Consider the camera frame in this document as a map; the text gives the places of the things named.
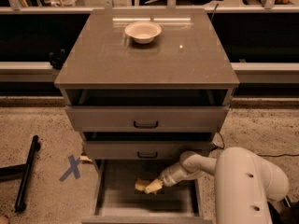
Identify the black clamp on rail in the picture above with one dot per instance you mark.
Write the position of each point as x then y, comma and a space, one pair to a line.
57, 60

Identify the black stand leg left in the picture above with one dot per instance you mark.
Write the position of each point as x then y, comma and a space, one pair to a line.
21, 172

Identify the yellow sponge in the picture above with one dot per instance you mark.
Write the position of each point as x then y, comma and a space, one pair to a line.
140, 185

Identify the top grey drawer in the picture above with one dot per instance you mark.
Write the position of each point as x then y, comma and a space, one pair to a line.
143, 119

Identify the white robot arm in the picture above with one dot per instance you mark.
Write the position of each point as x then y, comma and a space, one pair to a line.
244, 183

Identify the black stand leg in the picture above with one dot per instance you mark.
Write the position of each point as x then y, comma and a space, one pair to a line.
21, 172
287, 202

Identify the black stand leg right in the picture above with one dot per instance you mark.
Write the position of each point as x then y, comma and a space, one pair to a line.
287, 202

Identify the bottom grey drawer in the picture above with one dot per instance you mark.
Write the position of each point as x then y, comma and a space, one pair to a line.
116, 201

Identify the black shoe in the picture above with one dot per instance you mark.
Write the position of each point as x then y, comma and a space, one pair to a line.
275, 216

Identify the blue tape cross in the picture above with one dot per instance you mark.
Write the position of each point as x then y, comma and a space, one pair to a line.
73, 169

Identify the grey drawer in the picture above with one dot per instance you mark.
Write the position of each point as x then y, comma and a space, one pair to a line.
143, 150
143, 119
116, 201

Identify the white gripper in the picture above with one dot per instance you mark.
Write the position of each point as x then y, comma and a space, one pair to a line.
167, 178

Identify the white bowl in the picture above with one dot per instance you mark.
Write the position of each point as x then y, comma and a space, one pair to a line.
143, 32

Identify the middle grey drawer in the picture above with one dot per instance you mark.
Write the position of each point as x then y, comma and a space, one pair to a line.
143, 150

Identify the grey drawer cabinet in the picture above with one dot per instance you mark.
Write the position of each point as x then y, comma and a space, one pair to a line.
184, 66

